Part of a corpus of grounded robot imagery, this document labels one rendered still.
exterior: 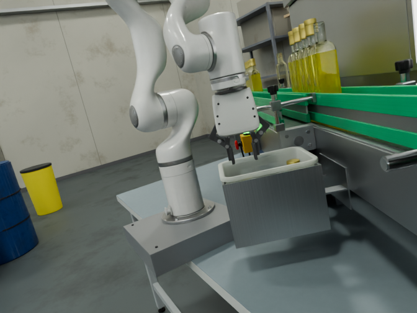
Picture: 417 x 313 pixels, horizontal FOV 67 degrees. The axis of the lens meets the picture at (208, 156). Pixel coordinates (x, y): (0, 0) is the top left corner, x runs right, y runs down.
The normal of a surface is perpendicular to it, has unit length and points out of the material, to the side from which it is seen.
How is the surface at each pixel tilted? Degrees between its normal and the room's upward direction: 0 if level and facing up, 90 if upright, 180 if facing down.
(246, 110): 92
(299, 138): 90
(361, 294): 0
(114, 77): 90
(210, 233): 90
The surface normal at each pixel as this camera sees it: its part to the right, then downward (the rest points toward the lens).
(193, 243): 0.48, 0.08
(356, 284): -0.22, -0.96
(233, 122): -0.05, 0.30
